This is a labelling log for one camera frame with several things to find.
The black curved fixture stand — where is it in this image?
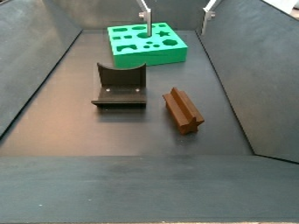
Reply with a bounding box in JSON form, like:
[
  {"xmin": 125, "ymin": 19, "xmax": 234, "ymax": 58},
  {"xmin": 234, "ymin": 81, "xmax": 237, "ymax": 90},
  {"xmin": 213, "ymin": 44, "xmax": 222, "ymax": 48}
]
[{"xmin": 91, "ymin": 63, "xmax": 147, "ymax": 107}]

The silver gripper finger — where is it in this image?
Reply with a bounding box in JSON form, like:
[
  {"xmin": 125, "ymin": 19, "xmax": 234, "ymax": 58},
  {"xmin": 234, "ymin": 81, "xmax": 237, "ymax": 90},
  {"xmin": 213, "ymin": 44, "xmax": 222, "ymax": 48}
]
[
  {"xmin": 137, "ymin": 0, "xmax": 153, "ymax": 37},
  {"xmin": 201, "ymin": 0, "xmax": 222, "ymax": 34}
]

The green shape sorter block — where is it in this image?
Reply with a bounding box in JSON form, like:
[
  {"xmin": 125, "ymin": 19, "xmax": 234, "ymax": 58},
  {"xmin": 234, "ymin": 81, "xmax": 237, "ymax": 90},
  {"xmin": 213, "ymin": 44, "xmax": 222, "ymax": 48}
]
[{"xmin": 107, "ymin": 23, "xmax": 189, "ymax": 68}]

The brown star prism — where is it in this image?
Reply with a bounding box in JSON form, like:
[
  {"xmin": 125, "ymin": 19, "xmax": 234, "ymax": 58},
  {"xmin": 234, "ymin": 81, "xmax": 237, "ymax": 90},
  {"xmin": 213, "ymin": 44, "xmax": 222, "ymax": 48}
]
[{"xmin": 163, "ymin": 87, "xmax": 205, "ymax": 135}]

